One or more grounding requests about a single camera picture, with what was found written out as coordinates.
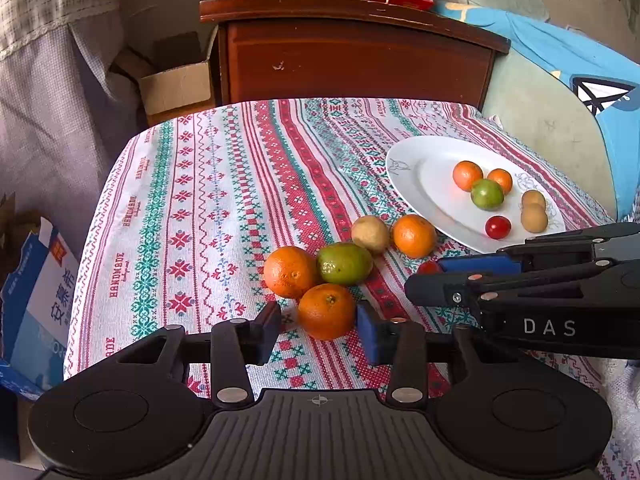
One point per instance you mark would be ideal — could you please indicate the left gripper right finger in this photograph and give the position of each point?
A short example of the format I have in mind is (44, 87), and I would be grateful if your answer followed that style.
(401, 344)

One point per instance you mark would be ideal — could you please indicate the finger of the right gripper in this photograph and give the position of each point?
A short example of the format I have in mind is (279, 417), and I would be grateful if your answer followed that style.
(604, 283)
(616, 241)

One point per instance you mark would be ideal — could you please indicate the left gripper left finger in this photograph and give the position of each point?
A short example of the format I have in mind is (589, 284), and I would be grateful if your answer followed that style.
(234, 345)

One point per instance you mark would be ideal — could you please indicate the red cherry tomato small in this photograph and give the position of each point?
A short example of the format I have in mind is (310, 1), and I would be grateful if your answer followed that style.
(429, 267)

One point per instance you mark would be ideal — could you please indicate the brown kiwi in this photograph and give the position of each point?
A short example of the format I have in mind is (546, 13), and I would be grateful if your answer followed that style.
(534, 218)
(533, 198)
(371, 233)

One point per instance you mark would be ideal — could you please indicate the orange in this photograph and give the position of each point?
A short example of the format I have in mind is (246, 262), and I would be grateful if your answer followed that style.
(503, 178)
(327, 311)
(414, 236)
(289, 272)
(466, 174)

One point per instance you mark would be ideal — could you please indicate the green fruit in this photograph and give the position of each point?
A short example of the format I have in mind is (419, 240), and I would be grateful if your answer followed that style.
(344, 264)
(486, 194)

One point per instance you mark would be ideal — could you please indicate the brown kiwi top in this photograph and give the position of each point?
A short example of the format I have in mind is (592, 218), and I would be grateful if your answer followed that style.
(371, 233)

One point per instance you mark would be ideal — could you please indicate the white ceramic plate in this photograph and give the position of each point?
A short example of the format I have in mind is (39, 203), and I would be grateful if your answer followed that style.
(420, 170)

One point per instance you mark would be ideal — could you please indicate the green grey sofa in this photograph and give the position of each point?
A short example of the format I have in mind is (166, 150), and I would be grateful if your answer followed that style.
(545, 115)

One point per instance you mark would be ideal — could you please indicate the patterned striped tablecloth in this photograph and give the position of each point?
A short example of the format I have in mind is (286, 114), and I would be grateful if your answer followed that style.
(192, 208)

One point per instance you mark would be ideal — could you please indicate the blue shark cushion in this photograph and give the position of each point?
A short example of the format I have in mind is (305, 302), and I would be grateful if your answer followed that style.
(603, 80)

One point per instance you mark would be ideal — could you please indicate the blue white carton box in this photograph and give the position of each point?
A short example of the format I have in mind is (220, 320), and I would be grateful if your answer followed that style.
(36, 308)

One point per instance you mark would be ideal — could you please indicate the open cardboard box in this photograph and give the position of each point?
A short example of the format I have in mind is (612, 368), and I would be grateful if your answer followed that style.
(176, 81)

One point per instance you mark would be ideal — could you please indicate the checked grey curtain cloth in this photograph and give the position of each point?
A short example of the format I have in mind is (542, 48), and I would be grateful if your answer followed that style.
(65, 116)

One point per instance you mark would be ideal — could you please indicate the brown wooden cabinet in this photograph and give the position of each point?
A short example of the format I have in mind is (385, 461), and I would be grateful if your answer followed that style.
(280, 49)

